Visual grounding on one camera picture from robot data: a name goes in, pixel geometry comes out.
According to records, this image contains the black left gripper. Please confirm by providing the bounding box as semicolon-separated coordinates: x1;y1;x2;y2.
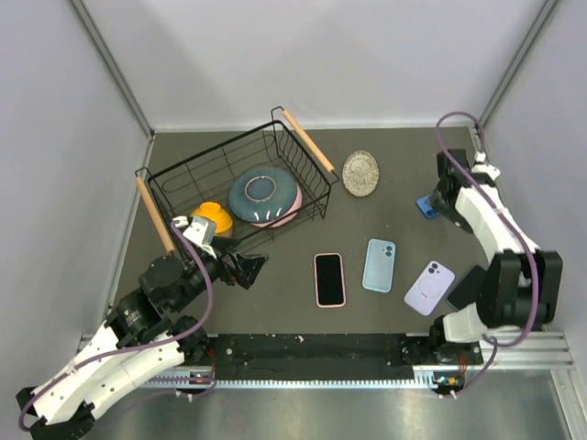
171;236;269;313

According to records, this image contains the black smartphone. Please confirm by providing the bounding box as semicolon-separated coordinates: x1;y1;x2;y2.
316;255;344;305

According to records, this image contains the pink phone case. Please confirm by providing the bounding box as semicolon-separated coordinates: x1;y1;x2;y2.
313;252;347;309

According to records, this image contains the light blue phone case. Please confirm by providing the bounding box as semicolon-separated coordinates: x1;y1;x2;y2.
361;238;396;293

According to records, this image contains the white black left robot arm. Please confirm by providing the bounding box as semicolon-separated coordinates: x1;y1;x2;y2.
17;237;268;439

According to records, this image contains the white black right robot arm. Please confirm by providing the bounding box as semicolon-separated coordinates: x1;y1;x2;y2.
427;148;563;363

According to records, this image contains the lilac phone case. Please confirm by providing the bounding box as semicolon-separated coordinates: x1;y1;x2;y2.
404;260;456;316

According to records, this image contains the brown speckled bowl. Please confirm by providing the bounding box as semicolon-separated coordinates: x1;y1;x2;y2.
215;228;234;238

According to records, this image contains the yellow ribbed bowl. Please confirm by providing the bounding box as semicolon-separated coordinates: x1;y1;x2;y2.
191;202;234;233

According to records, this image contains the blue glazed ceramic plate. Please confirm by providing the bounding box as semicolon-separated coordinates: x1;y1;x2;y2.
228;167;299;224

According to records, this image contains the speckled oval dish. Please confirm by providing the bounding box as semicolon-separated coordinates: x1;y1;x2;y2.
342;150;380;198

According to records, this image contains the pink plate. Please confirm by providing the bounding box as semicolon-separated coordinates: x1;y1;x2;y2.
252;185;303;228

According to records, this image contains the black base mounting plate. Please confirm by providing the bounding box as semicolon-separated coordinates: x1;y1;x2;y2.
183;334;459;380

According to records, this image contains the dark green smartphone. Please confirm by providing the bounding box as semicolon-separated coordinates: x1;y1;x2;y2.
447;265;486;311

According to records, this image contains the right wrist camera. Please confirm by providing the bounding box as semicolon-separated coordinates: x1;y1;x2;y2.
471;152;501;187

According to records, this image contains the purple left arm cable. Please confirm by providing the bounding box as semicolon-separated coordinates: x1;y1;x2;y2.
17;219;216;431

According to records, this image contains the black wire dish basket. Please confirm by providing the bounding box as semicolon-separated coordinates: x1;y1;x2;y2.
134;106;341;265

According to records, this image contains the aluminium slotted rail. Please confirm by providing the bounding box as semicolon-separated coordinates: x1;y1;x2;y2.
141;369;463;390

